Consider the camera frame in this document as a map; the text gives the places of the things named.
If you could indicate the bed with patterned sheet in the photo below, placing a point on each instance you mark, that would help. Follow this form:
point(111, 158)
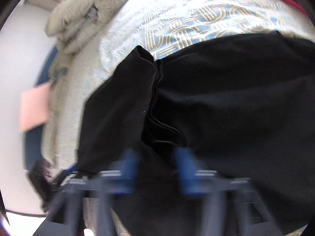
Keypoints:
point(184, 17)

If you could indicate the folded beige duvet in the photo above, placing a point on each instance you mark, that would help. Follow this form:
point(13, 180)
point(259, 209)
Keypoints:
point(81, 17)

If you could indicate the pink pillow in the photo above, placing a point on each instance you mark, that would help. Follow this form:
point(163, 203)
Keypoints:
point(34, 108)

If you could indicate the black pants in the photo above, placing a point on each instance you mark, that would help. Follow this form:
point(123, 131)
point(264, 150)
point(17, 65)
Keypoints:
point(221, 103)

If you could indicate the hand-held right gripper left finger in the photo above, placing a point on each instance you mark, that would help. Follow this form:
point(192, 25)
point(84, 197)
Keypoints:
point(129, 170)

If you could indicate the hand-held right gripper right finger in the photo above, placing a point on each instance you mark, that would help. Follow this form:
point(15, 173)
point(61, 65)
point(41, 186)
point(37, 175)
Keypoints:
point(184, 173)

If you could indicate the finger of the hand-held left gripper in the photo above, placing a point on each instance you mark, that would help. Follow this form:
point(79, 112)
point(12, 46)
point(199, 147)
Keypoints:
point(69, 170)

